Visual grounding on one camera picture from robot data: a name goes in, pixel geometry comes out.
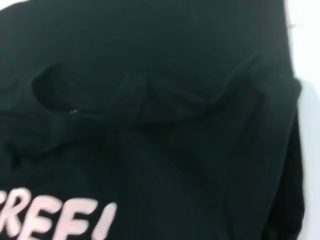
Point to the black shirt with pink print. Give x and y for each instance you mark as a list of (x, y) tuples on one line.
[(150, 112)]

